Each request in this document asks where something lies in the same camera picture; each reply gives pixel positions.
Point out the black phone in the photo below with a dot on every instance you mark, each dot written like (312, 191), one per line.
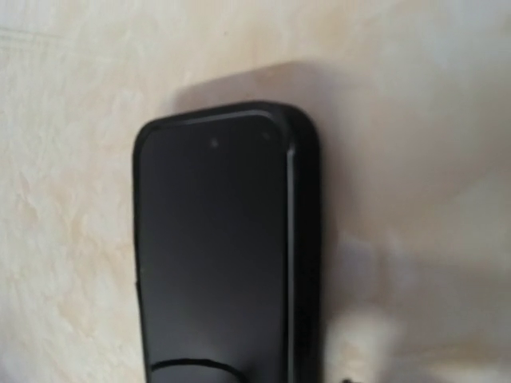
(211, 244)

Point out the dark phone case underneath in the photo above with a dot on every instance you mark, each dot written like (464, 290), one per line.
(303, 246)

